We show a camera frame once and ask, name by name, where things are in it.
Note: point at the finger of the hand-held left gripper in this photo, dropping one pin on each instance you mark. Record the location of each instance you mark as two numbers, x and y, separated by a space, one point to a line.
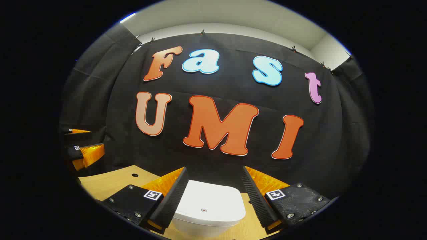
90 155
78 136

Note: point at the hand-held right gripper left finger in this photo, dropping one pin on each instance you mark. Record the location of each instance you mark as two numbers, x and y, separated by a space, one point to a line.
173 196

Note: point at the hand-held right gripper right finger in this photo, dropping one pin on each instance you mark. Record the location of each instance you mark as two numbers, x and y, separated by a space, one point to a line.
255 196

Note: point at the white desktop garbage bin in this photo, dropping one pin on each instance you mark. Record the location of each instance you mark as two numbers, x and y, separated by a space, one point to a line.
210 200

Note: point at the black backdrop cloth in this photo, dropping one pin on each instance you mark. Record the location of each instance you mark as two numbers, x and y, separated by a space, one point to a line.
233 83

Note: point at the ceiling light strip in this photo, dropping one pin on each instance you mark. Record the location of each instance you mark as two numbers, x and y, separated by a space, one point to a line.
127 17

